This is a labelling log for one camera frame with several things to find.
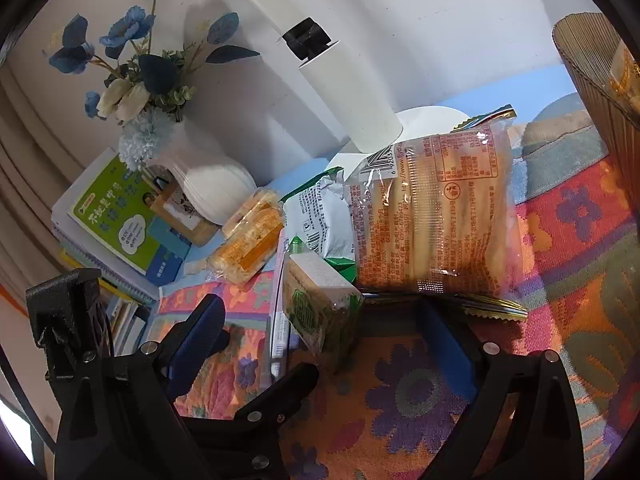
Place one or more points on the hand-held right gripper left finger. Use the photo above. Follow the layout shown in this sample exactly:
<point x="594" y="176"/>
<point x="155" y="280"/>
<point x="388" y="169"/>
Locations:
<point x="200" y="340"/>

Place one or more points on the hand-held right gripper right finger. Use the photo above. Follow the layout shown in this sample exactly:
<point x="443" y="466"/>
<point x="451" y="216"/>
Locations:
<point x="445" y="355"/>

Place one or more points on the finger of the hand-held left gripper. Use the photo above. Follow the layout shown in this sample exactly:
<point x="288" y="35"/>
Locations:
<point x="280" y="395"/>

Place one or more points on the green cake snack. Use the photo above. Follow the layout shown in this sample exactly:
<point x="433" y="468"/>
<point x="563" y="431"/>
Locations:
<point x="315" y="305"/>

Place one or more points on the clear biscuit bag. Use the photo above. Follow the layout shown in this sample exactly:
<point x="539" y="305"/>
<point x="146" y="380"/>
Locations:
<point x="430" y="220"/>

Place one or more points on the woven wicker basket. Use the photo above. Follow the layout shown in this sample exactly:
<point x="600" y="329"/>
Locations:
<point x="595" y="95"/>

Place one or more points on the clear bread bag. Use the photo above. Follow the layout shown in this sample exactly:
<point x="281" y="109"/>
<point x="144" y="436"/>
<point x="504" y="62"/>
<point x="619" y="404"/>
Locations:
<point x="625" y="75"/>

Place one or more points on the colourful floral cloth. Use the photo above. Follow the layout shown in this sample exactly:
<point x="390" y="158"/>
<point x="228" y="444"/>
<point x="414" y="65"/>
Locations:
<point x="410" y="400"/>

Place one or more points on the white pink slim packet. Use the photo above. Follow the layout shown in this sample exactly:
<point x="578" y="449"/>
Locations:
<point x="280" y="330"/>

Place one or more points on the stack of flat books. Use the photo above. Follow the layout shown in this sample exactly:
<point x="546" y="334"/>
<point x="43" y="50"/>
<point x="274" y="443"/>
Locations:
<point x="125" y="315"/>

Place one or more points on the row of upright books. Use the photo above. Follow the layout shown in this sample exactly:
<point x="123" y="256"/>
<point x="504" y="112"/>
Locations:
<point x="62" y="210"/>

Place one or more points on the rice cracker packet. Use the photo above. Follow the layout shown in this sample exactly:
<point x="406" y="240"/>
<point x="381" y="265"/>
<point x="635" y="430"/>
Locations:
<point x="250" y="207"/>
<point x="245" y="255"/>

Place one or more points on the green cover book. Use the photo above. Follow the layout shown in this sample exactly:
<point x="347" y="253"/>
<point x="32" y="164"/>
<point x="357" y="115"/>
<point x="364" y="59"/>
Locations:
<point x="110" y="215"/>

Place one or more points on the wooden pen holder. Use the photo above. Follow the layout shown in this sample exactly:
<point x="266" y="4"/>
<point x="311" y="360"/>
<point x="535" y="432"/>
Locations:
<point x="195" y="230"/>

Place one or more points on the white ribbed vase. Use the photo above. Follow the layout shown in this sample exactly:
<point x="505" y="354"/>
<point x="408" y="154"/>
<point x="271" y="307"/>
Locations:
<point x="210" y="185"/>

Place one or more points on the green white snack packet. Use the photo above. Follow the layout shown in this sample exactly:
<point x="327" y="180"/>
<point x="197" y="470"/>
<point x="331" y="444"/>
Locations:
<point x="320" y="210"/>

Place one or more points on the blue artificial flower bouquet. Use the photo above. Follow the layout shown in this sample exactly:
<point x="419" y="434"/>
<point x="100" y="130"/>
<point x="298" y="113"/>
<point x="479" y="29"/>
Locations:
<point x="150" y="72"/>

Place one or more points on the grey patterned mat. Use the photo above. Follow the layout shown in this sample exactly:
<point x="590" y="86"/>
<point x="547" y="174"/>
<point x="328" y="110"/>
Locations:
<point x="565" y="120"/>

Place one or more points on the white desk lamp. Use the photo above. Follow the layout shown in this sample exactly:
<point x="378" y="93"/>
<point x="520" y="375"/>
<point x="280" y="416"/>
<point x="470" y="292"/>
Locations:
<point x="360" y="105"/>

